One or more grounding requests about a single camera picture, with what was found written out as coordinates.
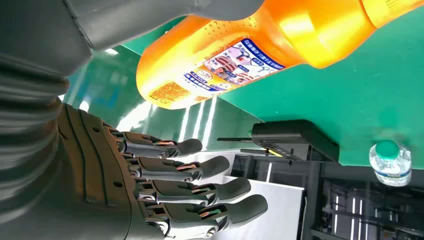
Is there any clear plastic water bottle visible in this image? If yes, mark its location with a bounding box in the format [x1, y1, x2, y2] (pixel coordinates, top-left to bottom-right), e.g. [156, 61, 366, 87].
[368, 140, 413, 188]

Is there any white panel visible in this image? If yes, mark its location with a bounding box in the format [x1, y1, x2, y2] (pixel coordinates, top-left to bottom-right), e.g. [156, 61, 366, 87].
[185, 150, 305, 240]

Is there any black remote controller with antennas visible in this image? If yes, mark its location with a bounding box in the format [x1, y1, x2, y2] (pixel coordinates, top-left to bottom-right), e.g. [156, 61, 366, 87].
[216, 119, 341, 164]

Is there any black metal rack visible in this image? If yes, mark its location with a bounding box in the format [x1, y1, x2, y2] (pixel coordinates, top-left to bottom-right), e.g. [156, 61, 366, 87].
[230, 153, 424, 240]

